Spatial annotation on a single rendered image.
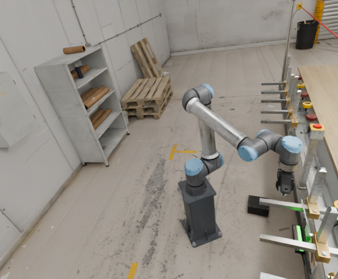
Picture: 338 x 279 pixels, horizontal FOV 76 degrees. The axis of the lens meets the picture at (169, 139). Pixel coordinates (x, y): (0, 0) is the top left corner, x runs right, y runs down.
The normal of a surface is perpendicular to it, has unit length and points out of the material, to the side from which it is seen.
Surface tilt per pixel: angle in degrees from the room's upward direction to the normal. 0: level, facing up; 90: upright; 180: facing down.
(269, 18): 90
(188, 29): 90
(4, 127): 90
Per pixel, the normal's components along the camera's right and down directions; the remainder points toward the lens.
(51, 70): -0.22, 0.58
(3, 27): 0.96, 0.00
